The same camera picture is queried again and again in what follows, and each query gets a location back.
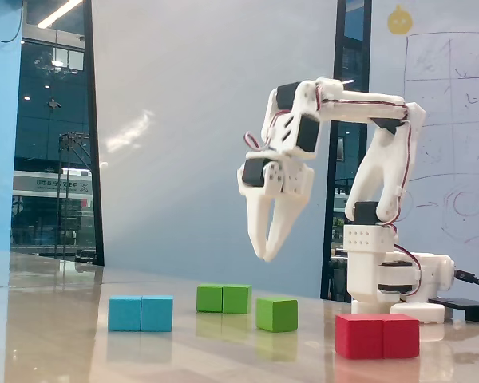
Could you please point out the black window frame post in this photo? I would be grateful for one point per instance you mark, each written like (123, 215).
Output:
(93, 139)
(339, 48)

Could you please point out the white ceiling light strip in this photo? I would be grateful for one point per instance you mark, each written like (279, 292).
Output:
(60, 14)

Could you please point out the small green wooden cube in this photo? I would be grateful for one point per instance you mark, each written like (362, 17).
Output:
(277, 317)

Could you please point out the green block pair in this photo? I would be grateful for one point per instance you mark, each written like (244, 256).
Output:
(223, 299)

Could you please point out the whiteboard with marker sketches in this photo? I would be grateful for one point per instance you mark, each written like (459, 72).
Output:
(455, 139)

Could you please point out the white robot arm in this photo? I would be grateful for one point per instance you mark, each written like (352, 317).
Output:
(387, 159)

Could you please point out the red block pair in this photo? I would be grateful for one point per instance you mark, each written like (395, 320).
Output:
(377, 339)

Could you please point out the metal scaffold tower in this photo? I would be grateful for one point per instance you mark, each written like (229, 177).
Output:
(74, 135)

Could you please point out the yellow round sticker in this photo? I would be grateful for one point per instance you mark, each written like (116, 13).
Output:
(400, 22)

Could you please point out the blue block pair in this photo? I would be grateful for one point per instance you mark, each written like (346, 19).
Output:
(139, 315)

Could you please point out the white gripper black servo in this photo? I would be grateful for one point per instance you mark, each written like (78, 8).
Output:
(292, 184)

